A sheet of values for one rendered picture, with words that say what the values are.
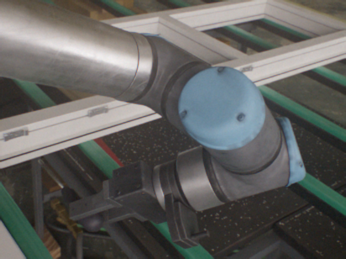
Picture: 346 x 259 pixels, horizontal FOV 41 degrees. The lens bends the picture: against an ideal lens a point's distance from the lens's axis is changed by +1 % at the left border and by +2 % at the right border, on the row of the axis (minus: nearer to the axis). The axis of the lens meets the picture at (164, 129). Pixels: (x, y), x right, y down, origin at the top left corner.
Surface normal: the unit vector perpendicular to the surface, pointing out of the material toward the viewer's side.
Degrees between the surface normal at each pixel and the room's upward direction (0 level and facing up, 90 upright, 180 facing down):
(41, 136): 90
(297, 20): 90
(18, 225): 0
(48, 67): 104
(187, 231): 57
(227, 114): 43
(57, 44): 74
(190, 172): 52
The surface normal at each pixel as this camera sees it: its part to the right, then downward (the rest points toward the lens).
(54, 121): 0.61, 0.47
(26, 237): 0.10, -0.84
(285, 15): -0.78, 0.26
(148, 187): 0.88, -0.33
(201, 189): -0.25, 0.27
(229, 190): -0.06, 0.62
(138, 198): 0.11, 0.84
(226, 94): -0.40, -0.40
